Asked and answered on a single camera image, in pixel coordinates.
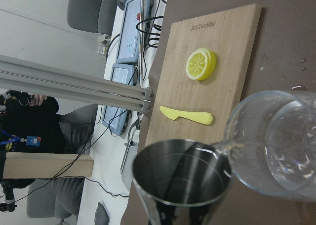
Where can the steel jigger measuring cup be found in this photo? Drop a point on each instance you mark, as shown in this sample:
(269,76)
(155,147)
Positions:
(180,181)

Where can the yellow lemon slice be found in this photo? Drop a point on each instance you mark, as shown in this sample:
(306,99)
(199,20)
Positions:
(201,64)

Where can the grey office chair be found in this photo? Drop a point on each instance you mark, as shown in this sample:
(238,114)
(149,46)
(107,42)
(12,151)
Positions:
(95,16)

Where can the aluminium frame post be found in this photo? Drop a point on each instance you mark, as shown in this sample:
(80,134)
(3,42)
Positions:
(22,75)

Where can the wooden plank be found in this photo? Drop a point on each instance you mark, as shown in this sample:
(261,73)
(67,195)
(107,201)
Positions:
(20,165)

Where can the blue teach pendant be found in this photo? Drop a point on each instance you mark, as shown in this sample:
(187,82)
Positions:
(124,73)
(128,47)

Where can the bamboo cutting board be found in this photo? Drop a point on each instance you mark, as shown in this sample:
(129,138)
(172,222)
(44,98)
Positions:
(230,35)

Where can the clear wine glass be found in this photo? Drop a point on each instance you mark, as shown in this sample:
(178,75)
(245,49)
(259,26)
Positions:
(270,142)

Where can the metal tray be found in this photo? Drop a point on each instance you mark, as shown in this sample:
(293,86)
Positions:
(128,158)

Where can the metal grabber tongs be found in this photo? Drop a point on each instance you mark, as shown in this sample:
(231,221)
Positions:
(141,45)

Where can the yellow plastic knife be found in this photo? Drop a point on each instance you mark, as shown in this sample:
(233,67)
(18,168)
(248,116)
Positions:
(204,118)

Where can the seated person in black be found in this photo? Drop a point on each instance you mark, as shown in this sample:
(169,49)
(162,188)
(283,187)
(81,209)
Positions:
(31,123)

